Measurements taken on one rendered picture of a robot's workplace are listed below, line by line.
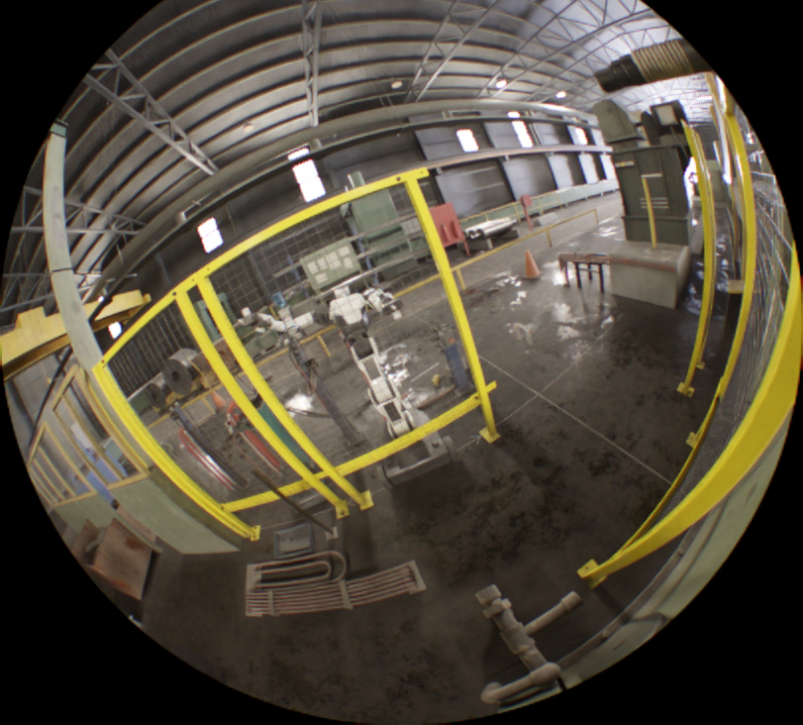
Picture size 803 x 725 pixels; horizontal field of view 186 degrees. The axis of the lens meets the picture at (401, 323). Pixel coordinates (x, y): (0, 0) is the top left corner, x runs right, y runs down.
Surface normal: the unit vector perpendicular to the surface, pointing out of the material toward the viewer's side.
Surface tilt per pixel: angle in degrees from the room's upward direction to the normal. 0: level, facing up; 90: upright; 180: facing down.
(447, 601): 0
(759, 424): 90
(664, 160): 90
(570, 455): 0
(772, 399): 90
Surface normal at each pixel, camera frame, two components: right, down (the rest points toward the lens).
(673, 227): -0.88, 0.44
